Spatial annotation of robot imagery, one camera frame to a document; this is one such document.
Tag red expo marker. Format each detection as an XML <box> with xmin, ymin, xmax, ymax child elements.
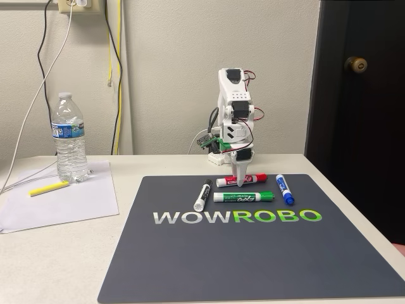
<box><xmin>216</xmin><ymin>172</ymin><xmax>268</xmax><ymax>188</ymax></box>

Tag black expo marker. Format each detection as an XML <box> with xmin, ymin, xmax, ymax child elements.
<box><xmin>193</xmin><ymin>179</ymin><xmax>214</xmax><ymax>213</ymax></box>

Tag blue expo marker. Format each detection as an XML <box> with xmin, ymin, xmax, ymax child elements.
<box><xmin>275</xmin><ymin>174</ymin><xmax>296</xmax><ymax>206</ymax></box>

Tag green expo marker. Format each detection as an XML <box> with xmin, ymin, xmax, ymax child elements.
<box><xmin>213</xmin><ymin>190</ymin><xmax>275</xmax><ymax>204</ymax></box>

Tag dark grey wowrobo mat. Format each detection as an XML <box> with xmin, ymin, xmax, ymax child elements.
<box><xmin>97</xmin><ymin>174</ymin><xmax>405</xmax><ymax>304</ymax></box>

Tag dark brown door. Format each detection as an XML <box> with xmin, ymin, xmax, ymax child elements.
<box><xmin>304</xmin><ymin>0</ymin><xmax>405</xmax><ymax>246</ymax></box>

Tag brass door knob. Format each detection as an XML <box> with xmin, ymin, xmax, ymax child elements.
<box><xmin>344</xmin><ymin>56</ymin><xmax>368</xmax><ymax>75</ymax></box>

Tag clear plastic water bottle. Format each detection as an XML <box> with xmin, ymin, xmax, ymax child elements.
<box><xmin>51</xmin><ymin>92</ymin><xmax>89</xmax><ymax>184</ymax></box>

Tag white paper sheet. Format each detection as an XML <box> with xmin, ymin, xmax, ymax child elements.
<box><xmin>0</xmin><ymin>160</ymin><xmax>121</xmax><ymax>235</ymax></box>

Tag yellow strip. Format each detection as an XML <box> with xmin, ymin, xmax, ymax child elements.
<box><xmin>28</xmin><ymin>180</ymin><xmax>70</xmax><ymax>198</ymax></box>

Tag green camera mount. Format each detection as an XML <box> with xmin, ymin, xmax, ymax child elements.
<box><xmin>217</xmin><ymin>138</ymin><xmax>237</xmax><ymax>154</ymax></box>

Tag camera circuit board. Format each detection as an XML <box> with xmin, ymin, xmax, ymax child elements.
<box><xmin>197</xmin><ymin>134</ymin><xmax>217</xmax><ymax>149</ymax></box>

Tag red and black motor wires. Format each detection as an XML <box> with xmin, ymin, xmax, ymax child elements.
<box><xmin>240</xmin><ymin>70</ymin><xmax>265</xmax><ymax>150</ymax></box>

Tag black camera usb cable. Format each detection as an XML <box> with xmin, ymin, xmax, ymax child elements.
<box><xmin>206</xmin><ymin>106</ymin><xmax>221</xmax><ymax>134</ymax></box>

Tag white cable behind robot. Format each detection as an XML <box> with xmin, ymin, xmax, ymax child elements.
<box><xmin>189</xmin><ymin>126</ymin><xmax>223</xmax><ymax>155</ymax></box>

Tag black cable beside yellow cable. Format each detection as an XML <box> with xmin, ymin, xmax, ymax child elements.
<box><xmin>103</xmin><ymin>0</ymin><xmax>125</xmax><ymax>156</ymax></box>

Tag yellow wall cable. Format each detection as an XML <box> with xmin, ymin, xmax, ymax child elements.
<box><xmin>106</xmin><ymin>0</ymin><xmax>123</xmax><ymax>156</ymax></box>

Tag grey cables on table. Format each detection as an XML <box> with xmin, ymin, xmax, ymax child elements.
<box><xmin>0</xmin><ymin>163</ymin><xmax>59</xmax><ymax>194</ymax></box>

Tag beige wall outlet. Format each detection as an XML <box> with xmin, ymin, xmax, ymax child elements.
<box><xmin>57</xmin><ymin>0</ymin><xmax>103</xmax><ymax>15</ymax></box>

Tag white charger cable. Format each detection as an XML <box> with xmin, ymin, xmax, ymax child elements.
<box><xmin>0</xmin><ymin>0</ymin><xmax>88</xmax><ymax>194</ymax></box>

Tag thin black wall cable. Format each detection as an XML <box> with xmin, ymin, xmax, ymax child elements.
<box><xmin>37</xmin><ymin>0</ymin><xmax>54</xmax><ymax>127</ymax></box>

